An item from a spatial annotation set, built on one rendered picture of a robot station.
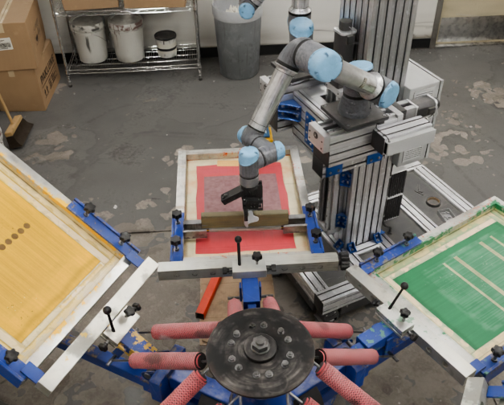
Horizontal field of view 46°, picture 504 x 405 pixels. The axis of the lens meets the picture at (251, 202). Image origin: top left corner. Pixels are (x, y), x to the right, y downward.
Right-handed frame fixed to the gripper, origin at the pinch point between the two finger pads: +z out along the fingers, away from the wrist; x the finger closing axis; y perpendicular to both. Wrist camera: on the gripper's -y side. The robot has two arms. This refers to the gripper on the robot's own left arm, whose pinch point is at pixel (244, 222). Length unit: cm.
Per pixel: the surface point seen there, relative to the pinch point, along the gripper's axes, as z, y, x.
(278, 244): 7.6, 13.2, -6.8
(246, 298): -1.1, -2.0, -42.5
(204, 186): 7.5, -17.0, 34.6
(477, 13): 73, 249, 373
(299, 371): -28, 10, -93
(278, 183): 7.6, 17.4, 34.1
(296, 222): 3.9, 21.5, 1.8
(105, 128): 103, -104, 244
